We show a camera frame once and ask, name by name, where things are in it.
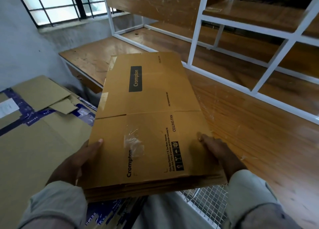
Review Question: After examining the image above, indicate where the person's left hand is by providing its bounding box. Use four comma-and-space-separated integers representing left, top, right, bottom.
46, 138, 104, 186

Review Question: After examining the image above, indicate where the white metal shelf rack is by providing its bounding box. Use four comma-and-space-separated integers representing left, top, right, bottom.
102, 0, 319, 125

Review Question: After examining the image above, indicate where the brown cardboard box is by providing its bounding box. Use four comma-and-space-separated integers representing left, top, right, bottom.
82, 52, 227, 203

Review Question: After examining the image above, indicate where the person's right hand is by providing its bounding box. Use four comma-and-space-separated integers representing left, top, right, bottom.
197, 133, 248, 182

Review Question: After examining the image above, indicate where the white wire mesh cage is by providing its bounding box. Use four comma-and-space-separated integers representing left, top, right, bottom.
177, 184, 230, 229

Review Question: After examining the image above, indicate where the wooden table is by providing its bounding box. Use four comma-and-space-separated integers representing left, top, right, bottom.
59, 27, 319, 229

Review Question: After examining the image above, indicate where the stack of cardboard boxes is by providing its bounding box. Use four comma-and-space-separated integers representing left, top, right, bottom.
0, 75, 145, 229

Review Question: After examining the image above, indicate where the person's light grey shirt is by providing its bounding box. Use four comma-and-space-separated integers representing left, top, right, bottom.
17, 169, 305, 229

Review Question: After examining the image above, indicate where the black framed window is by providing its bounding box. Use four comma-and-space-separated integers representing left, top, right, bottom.
12, 0, 120, 28

